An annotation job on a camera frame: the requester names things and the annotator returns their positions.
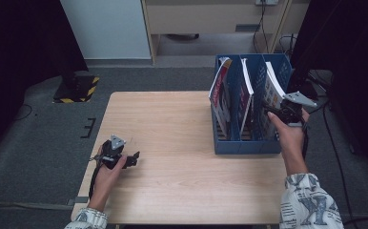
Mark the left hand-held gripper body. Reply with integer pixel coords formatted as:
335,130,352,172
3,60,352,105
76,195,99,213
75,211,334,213
100,135,127,171

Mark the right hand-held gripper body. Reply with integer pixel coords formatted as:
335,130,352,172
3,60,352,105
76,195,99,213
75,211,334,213
278,91,318,125

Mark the white picture grid magazine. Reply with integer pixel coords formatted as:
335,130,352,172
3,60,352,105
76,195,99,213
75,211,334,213
259,61,287,141

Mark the blue file rack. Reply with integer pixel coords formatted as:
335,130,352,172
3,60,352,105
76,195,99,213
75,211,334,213
210,52,294,156

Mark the black and red magazine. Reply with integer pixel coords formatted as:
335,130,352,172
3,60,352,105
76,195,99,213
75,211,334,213
208,56,234,141

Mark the person's right hand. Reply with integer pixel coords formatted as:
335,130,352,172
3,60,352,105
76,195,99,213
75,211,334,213
266,109,311,158

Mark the person's left hand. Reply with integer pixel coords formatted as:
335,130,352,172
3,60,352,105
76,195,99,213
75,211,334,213
89,155,129,207

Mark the black stand base striped edge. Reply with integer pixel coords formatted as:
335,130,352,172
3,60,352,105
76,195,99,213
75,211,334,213
295,79,319,100
51,71,100,104

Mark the grey tape strip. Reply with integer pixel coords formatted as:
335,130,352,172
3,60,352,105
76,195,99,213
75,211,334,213
67,196,91,206

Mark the dark curtain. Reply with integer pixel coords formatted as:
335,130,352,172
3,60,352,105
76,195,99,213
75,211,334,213
289,0,368,184
0,0,90,160

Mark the beige wooden desk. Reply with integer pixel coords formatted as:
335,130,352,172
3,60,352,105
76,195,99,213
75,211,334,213
140,0,310,65

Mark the white board panel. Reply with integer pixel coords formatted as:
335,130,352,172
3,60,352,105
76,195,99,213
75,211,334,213
59,0,152,60

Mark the right hand-held gripper black cable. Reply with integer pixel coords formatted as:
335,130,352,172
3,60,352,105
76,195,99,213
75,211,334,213
300,120,311,160

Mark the hand-held gripper black cable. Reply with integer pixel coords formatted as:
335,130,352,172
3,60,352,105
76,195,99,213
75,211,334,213
89,161,102,199
300,120,311,160

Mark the left hand-held gripper black cable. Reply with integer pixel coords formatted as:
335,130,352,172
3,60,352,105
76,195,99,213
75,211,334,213
89,161,102,199

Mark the long black floor cable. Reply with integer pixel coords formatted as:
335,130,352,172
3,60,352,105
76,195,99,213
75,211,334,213
321,103,353,223

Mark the black hanging cable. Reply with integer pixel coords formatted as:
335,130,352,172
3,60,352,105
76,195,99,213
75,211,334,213
252,3,271,53

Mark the thin black floor cable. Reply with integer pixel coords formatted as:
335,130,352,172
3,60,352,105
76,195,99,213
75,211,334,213
13,103,33,122

